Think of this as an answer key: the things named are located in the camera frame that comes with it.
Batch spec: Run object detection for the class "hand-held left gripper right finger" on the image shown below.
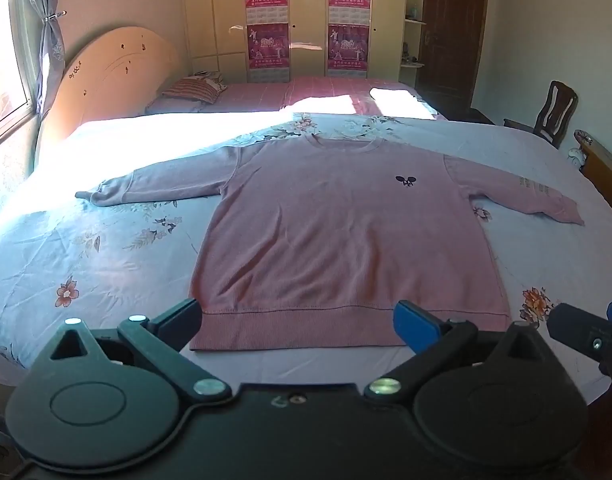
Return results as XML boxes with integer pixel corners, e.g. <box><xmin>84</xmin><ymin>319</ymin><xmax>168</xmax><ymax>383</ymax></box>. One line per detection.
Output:
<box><xmin>363</xmin><ymin>300</ymin><xmax>551</xmax><ymax>402</ymax></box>

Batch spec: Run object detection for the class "cream wooden headboard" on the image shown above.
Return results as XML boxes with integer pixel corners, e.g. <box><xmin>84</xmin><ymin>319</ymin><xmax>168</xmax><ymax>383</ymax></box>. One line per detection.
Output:
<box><xmin>36</xmin><ymin>26</ymin><xmax>181</xmax><ymax>161</ymax></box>

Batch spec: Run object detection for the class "pink bed sheet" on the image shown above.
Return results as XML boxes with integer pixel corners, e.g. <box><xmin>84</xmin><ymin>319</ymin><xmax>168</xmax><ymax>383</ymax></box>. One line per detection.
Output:
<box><xmin>146</xmin><ymin>76</ymin><xmax>449</xmax><ymax>122</ymax></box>

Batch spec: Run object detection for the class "striped pillow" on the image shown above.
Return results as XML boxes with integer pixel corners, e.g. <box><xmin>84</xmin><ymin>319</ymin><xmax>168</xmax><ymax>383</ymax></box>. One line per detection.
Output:
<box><xmin>161</xmin><ymin>75</ymin><xmax>227</xmax><ymax>101</ymax></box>

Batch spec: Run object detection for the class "dark wooden chair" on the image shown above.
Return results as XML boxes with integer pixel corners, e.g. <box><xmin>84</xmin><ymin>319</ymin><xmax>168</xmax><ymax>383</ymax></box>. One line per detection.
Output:
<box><xmin>503</xmin><ymin>80</ymin><xmax>579</xmax><ymax>148</ymax></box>

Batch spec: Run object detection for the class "floral bed sheet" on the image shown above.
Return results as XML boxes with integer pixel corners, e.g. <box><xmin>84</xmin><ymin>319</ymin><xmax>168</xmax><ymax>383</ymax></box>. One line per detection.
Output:
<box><xmin>0</xmin><ymin>110</ymin><xmax>612</xmax><ymax>406</ymax></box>

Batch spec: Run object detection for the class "grey floral curtain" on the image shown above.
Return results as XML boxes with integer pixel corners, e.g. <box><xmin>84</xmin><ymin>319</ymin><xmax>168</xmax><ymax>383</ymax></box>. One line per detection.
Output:
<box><xmin>8</xmin><ymin>0</ymin><xmax>67</xmax><ymax>118</ymax></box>

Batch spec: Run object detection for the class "dark wooden door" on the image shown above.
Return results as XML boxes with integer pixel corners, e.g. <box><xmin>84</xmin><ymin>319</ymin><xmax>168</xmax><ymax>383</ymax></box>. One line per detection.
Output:
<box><xmin>418</xmin><ymin>0</ymin><xmax>489</xmax><ymax>111</ymax></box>

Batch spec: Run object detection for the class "window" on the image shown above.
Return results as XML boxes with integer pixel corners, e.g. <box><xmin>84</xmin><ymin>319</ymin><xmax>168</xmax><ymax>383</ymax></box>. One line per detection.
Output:
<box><xmin>0</xmin><ymin>0</ymin><xmax>37</xmax><ymax>151</ymax></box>

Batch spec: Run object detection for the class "pink sweater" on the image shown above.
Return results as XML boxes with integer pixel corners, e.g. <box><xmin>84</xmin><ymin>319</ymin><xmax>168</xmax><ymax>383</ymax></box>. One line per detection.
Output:
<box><xmin>75</xmin><ymin>137</ymin><xmax>585</xmax><ymax>352</ymax></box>

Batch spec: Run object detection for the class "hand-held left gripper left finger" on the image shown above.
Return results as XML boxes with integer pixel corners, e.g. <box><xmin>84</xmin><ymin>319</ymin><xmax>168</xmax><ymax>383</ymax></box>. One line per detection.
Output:
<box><xmin>50</xmin><ymin>298</ymin><xmax>231</xmax><ymax>402</ymax></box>

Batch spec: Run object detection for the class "cream wardrobe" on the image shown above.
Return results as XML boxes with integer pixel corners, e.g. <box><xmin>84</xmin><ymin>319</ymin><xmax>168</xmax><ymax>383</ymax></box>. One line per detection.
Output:
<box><xmin>182</xmin><ymin>0</ymin><xmax>407</xmax><ymax>85</ymax></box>

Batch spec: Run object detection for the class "wooden furniture piece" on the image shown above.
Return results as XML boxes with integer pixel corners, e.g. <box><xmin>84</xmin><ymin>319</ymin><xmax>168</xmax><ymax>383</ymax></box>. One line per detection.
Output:
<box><xmin>570</xmin><ymin>130</ymin><xmax>612</xmax><ymax>206</ymax></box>

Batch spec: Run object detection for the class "cream corner shelf unit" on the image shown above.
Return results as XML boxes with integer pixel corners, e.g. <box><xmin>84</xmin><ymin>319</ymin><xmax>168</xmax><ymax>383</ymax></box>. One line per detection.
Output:
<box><xmin>400</xmin><ymin>0</ymin><xmax>431</xmax><ymax>86</ymax></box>

